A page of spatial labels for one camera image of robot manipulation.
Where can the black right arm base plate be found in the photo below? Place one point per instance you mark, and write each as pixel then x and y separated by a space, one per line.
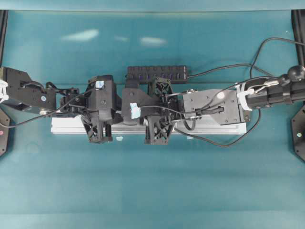
pixel 298 133

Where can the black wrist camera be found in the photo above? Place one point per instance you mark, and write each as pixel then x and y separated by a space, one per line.
pixel 102 97
pixel 133 98

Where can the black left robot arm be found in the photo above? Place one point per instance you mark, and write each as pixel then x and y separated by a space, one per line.
pixel 20 92

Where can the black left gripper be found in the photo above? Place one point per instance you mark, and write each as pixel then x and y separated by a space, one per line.
pixel 75 103

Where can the aluminium extrusion rail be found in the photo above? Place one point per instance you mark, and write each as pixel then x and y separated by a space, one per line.
pixel 205 126

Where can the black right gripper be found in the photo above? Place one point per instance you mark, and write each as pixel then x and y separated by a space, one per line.
pixel 160 115

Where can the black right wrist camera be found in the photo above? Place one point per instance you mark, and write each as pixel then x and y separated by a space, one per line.
pixel 133 98

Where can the black USB hub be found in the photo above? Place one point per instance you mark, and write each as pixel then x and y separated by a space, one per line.
pixel 144 74

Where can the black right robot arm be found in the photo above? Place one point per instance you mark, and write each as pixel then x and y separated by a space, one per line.
pixel 233 104

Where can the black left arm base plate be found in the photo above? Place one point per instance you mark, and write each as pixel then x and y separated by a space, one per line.
pixel 4 132

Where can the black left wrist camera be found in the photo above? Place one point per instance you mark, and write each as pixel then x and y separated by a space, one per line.
pixel 102 97

